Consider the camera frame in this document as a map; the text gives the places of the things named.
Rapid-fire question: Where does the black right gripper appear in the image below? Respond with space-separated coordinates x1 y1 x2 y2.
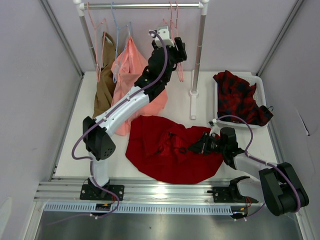
187 132 226 155

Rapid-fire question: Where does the pink wire hanger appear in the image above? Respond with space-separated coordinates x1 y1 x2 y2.
173 1 185 83
87 2 108 83
169 1 184 82

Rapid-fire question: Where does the red skirt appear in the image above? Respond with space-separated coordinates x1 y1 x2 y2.
125 116 223 185

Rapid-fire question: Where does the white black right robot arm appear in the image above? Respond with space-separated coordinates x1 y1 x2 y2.
188 127 310 216

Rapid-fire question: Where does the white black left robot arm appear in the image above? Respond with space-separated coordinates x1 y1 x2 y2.
80 37 187 201

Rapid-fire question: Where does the silver clothes rack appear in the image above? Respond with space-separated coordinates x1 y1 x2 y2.
73 0 209 120

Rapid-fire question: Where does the red black plaid garment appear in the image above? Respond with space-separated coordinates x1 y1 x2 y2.
213 70 274 127

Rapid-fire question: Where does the white plastic basket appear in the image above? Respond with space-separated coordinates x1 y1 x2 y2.
213 72 267 128

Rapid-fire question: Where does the brown garment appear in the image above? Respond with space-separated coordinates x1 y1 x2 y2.
92 32 116 118

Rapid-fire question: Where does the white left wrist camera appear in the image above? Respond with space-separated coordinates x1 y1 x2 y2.
151 25 175 48

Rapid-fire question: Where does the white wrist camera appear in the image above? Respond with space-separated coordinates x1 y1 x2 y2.
151 25 175 48
208 118 220 136

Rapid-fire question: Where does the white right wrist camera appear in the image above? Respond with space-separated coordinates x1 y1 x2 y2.
208 118 220 136

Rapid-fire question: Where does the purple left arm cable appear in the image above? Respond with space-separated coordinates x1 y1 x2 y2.
47 29 169 226

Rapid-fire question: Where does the blue wire hanger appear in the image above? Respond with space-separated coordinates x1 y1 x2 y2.
111 21 133 83
110 2 120 83

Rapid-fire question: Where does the white slotted cable duct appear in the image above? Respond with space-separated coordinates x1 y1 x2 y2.
44 202 245 216

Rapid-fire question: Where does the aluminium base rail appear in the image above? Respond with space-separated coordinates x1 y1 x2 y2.
33 176 230 205

